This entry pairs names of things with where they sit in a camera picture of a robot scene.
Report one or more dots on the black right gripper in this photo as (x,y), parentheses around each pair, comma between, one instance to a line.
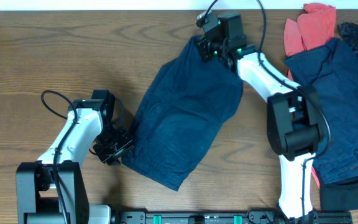
(202,45)

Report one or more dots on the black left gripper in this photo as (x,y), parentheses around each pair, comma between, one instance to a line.
(117,149)

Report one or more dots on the navy blue shorts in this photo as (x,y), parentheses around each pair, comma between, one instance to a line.
(180,115)

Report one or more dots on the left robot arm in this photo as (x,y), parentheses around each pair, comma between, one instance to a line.
(51,189)

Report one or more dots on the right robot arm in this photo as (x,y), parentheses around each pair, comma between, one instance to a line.
(295,125)

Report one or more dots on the red cloth garment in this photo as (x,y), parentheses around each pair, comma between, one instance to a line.
(308,36)

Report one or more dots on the navy garment pile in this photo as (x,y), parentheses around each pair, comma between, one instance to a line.
(333,70)

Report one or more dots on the black patterned garment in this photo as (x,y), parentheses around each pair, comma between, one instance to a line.
(349,33)

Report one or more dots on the black garment bottom right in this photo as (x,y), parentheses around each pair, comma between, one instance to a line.
(339,196)

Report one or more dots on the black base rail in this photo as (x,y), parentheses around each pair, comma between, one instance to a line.
(252,216)

